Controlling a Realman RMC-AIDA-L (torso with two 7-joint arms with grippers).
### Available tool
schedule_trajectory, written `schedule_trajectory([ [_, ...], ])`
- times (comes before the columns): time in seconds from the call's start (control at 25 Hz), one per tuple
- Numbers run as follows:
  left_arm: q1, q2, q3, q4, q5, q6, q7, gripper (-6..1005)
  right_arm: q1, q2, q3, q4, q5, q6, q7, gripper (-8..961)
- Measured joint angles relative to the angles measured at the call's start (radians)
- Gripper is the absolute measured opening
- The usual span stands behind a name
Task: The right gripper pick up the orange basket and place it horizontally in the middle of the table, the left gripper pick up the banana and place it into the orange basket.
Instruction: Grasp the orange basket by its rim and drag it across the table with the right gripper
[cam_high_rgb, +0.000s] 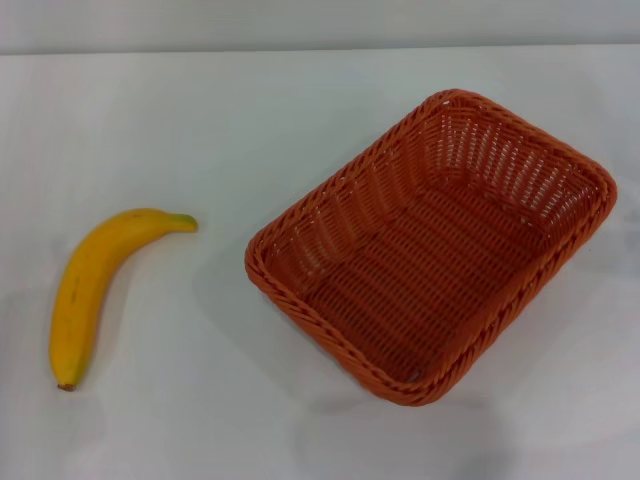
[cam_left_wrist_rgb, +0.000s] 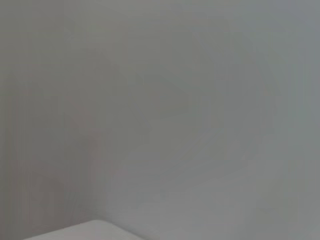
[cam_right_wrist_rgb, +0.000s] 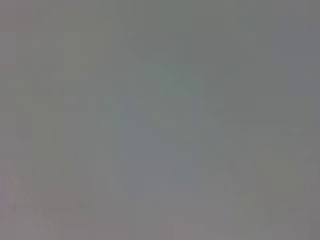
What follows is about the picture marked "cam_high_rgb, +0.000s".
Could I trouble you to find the yellow banana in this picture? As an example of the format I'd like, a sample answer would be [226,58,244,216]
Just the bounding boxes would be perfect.
[48,207,199,393]

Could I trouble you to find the orange woven plastic basket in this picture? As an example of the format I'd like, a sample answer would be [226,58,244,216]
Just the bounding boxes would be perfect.
[244,88,619,412]

